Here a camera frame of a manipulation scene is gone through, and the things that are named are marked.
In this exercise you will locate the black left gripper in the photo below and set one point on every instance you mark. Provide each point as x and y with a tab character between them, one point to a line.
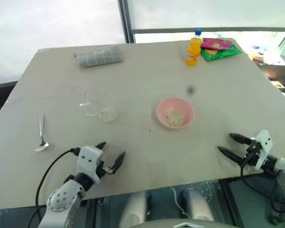
102	170

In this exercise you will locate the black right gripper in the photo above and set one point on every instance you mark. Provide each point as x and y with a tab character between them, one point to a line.
253	154

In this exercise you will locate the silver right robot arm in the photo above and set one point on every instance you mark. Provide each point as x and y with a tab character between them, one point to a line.
283	177

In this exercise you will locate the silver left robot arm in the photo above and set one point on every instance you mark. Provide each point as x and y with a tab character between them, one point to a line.
61	197

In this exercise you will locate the clear glass mug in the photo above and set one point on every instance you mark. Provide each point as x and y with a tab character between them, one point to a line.
95	104

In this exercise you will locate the silver rounded robot leg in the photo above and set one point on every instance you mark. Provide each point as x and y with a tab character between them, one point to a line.
197	205
133	209

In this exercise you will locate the pink bowl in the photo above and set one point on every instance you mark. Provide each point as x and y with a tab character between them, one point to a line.
164	111

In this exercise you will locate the metal spoon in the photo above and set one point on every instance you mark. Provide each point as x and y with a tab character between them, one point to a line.
41	137

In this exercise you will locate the green snack packet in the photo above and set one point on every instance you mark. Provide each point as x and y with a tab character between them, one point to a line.
222	54

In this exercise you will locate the dark cluttered side desk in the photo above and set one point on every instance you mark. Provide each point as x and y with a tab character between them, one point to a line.
273	61

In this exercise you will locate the grey checked rolled cloth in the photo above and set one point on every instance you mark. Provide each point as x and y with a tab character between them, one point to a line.
98	57

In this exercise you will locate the pink snack packet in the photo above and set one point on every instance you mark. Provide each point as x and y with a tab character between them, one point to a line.
216	44

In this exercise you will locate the orange soda bottle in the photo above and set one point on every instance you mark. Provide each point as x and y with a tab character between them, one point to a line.
193	50

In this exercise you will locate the grey horizontal railing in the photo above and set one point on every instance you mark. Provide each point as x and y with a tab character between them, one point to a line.
211	30

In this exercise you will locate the black furniture beside table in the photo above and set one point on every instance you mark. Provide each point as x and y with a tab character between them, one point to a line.
1	97

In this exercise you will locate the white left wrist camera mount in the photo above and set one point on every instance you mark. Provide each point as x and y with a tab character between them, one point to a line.
88	159

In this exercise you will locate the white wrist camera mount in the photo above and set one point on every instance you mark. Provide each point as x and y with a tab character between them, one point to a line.
263	147
88	159

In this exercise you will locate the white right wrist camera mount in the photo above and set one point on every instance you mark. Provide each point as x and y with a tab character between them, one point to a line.
263	147

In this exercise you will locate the dark window frame post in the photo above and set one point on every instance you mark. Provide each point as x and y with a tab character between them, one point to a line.
126	21

